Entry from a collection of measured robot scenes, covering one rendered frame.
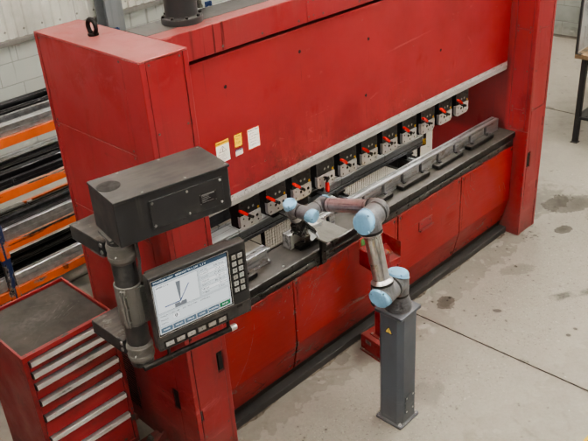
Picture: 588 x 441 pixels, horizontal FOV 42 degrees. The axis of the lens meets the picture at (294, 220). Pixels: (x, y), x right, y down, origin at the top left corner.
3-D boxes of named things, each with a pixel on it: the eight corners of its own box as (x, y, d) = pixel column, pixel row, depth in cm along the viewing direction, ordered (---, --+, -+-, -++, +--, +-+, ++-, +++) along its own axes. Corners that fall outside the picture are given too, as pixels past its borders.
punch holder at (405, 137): (402, 145, 496) (402, 122, 488) (391, 142, 501) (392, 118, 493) (416, 137, 505) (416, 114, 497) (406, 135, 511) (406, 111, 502)
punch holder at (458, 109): (455, 117, 532) (457, 94, 524) (445, 115, 538) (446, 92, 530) (467, 110, 541) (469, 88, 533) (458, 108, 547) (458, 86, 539)
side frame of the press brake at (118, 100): (206, 472, 420) (138, 62, 308) (116, 402, 473) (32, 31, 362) (239, 446, 435) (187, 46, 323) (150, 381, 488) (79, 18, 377)
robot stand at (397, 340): (418, 413, 449) (421, 304, 411) (400, 430, 438) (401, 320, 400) (394, 400, 460) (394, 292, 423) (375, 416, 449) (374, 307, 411)
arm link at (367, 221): (404, 297, 398) (384, 201, 378) (389, 312, 388) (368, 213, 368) (384, 295, 405) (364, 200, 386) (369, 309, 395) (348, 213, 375)
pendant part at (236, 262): (160, 353, 314) (147, 280, 297) (147, 339, 323) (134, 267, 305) (253, 311, 336) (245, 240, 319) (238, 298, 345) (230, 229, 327)
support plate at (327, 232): (326, 243, 431) (326, 242, 430) (293, 229, 447) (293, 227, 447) (348, 231, 441) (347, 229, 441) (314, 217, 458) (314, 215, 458)
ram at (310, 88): (185, 229, 383) (163, 74, 344) (175, 224, 388) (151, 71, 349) (507, 68, 564) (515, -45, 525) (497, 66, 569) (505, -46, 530)
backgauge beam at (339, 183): (179, 279, 428) (178, 262, 423) (164, 270, 437) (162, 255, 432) (426, 144, 567) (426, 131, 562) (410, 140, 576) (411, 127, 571)
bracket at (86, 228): (104, 257, 307) (101, 242, 304) (72, 238, 323) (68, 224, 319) (183, 219, 331) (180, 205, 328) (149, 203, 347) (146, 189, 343)
